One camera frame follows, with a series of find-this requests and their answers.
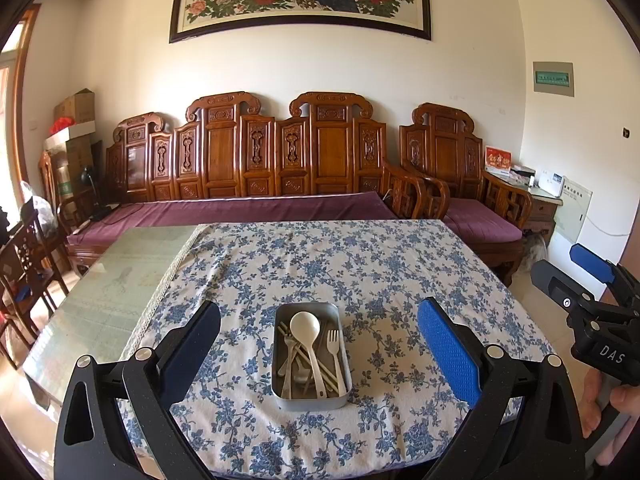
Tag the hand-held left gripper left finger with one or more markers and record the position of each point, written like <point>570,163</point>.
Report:
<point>195,347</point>

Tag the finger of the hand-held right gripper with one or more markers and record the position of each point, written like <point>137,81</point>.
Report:
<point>592,259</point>
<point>557,282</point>

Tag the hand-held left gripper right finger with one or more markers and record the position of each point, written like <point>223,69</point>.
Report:
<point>447,350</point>

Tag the white plastic fork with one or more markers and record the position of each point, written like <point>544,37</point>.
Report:
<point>337,360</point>

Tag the white plastic ladle spoon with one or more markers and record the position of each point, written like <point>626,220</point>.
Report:
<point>305,327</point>

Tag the rectangular metal tin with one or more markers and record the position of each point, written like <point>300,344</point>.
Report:
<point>312,404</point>

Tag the person's right hand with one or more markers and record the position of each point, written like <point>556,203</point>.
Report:
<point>591,400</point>

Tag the grey fluffy object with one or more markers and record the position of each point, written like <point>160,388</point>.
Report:
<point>535,250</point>

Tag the grey electrical panel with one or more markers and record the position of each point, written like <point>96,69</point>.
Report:
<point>572,210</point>

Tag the wooden side table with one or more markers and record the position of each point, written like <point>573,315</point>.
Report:
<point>542,212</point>

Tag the white telephone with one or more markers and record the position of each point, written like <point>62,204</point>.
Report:
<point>552,183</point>

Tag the purple armchair cushion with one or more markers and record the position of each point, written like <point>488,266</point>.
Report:
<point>480,217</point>

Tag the small white box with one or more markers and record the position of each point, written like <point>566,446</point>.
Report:
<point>522,173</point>

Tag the blue floral tablecloth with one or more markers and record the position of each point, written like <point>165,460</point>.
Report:
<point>300,260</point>

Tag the red desk calendar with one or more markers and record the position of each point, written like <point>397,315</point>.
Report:
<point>497,158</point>

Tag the carved wooden armchair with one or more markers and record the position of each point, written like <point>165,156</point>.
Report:
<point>445,145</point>

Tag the dark wooden dining chair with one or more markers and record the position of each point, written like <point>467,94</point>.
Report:
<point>12,310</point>
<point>35,255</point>

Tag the black desk lamp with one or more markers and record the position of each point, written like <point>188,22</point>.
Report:
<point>90,185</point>

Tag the carved wooden sofa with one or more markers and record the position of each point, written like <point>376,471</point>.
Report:
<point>225,150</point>

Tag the white plastic bag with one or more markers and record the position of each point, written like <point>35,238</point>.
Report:
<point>37,205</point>

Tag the green printed carton stack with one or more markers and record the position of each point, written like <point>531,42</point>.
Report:
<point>75,170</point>

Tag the white flat box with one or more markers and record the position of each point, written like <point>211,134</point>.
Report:
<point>70,135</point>

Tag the red ornament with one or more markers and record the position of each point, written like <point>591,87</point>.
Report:
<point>62,125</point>

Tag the green label wall box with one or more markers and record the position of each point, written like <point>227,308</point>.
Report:
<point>553,78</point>

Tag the wooden door frame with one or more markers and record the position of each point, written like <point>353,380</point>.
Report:
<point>25,100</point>

